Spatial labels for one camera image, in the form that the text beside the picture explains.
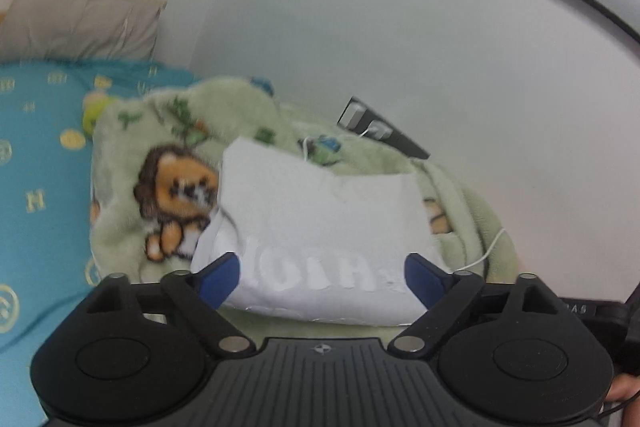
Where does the white shirt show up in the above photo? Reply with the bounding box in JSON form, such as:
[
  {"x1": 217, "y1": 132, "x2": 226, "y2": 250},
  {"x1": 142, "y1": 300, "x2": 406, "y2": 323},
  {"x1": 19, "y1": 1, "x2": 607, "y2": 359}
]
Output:
[{"x1": 191, "y1": 139, "x2": 446, "y2": 327}]

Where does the person's hand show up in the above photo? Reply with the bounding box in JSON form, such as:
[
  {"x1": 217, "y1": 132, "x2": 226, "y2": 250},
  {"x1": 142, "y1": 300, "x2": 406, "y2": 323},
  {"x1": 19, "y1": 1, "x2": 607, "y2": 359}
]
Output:
[{"x1": 605, "y1": 374, "x2": 640, "y2": 402}]

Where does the teal patterned bed sheet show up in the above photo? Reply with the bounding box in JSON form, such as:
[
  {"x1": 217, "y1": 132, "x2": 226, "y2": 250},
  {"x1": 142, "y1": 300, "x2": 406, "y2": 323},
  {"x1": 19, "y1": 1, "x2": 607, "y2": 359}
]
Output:
[{"x1": 1, "y1": 60, "x2": 195, "y2": 426}]

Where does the green fleece cartoon blanket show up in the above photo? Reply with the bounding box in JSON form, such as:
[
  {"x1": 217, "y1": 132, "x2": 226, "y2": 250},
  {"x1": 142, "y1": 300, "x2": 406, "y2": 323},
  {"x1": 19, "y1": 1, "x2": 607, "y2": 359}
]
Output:
[{"x1": 89, "y1": 74, "x2": 519, "y2": 343}]

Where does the black power strip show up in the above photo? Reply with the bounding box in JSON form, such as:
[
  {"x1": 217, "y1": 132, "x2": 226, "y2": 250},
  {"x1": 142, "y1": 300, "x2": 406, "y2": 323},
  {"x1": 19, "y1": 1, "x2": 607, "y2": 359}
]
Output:
[{"x1": 337, "y1": 96, "x2": 430, "y2": 159}]

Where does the green plush toy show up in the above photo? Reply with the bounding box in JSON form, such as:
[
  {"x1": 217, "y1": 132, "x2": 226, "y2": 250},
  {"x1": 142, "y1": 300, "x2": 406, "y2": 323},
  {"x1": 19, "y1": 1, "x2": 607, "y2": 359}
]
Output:
[{"x1": 81, "y1": 91, "x2": 120, "y2": 138}]

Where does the grey pillow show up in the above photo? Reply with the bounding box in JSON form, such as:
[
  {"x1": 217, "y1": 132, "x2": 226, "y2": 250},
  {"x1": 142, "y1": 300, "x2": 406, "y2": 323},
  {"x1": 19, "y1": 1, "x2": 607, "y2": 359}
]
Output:
[{"x1": 1, "y1": 0, "x2": 166, "y2": 63}]

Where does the white cable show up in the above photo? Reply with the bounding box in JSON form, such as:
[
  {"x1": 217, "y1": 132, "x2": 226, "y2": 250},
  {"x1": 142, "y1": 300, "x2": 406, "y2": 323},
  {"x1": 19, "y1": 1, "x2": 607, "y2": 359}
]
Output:
[{"x1": 299, "y1": 118, "x2": 509, "y2": 273}]

